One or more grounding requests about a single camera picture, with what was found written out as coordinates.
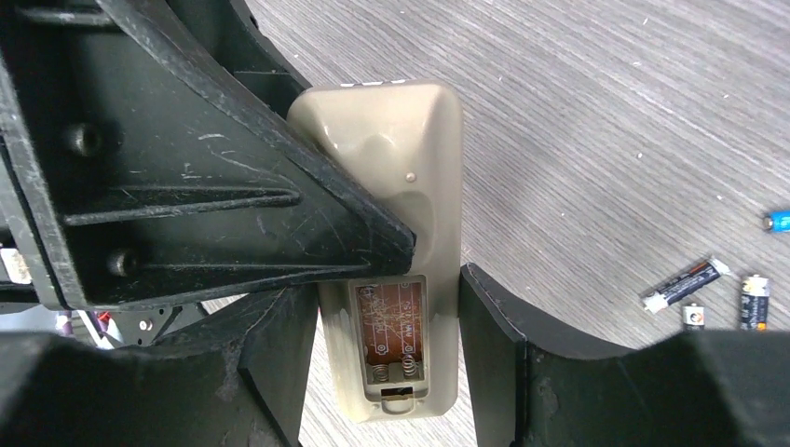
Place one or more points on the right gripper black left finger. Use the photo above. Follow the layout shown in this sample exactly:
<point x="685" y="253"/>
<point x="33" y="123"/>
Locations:
<point x="236" y="378"/>

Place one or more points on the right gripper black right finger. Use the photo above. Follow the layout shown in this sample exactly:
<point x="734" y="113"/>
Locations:
<point x="537" y="381"/>

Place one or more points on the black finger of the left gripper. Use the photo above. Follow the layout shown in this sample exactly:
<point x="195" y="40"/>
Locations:
<point x="230" y="33"/>
<point x="137" y="172"/>

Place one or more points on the black battery with white end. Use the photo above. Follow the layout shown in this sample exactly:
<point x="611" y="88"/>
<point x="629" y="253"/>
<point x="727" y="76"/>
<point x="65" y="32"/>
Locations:
<point x="684" y="284"/>

